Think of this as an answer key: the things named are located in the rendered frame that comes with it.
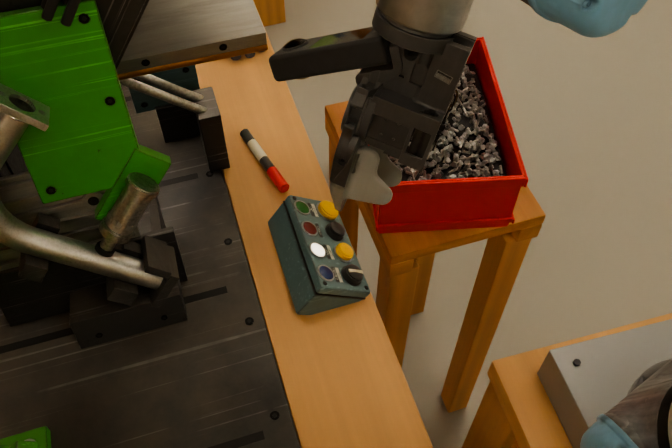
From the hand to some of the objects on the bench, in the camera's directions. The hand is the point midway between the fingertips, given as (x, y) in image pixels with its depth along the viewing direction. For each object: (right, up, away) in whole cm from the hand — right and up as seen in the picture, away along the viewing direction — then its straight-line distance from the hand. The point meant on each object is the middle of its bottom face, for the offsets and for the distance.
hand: (336, 196), depth 69 cm
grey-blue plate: (-24, +9, +36) cm, 44 cm away
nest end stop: (-21, -12, +17) cm, 29 cm away
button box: (-2, -11, +25) cm, 27 cm away
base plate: (-37, -3, +29) cm, 47 cm away
